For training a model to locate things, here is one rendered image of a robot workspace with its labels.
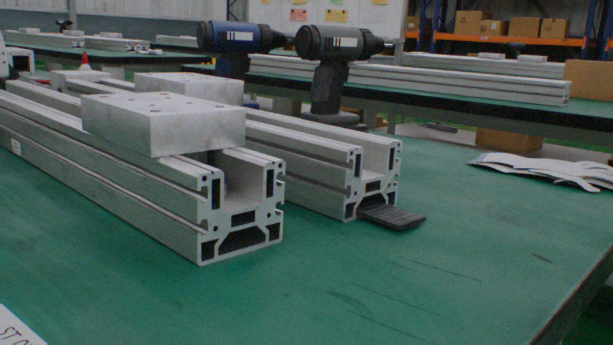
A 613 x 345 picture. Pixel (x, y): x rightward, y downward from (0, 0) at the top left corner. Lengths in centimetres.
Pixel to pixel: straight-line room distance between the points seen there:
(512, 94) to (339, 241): 161
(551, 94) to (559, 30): 828
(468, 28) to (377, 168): 1031
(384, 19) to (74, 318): 352
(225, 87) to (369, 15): 308
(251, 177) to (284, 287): 12
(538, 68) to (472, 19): 702
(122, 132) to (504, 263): 39
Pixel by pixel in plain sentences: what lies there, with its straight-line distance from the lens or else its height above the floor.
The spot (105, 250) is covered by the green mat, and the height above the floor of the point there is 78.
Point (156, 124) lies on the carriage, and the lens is 51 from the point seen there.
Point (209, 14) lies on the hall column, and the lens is 950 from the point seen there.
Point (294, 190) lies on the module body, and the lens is 65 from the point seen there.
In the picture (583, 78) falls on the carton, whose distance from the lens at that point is 251.
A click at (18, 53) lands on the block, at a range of 219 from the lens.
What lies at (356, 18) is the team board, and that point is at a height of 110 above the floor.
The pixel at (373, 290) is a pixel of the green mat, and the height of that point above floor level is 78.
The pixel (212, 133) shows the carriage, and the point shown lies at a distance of 54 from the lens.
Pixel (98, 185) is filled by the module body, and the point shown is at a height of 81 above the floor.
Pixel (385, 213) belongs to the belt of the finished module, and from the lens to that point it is 62.
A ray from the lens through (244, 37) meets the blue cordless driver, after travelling 104.
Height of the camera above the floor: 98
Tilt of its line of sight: 15 degrees down
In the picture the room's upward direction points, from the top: 3 degrees clockwise
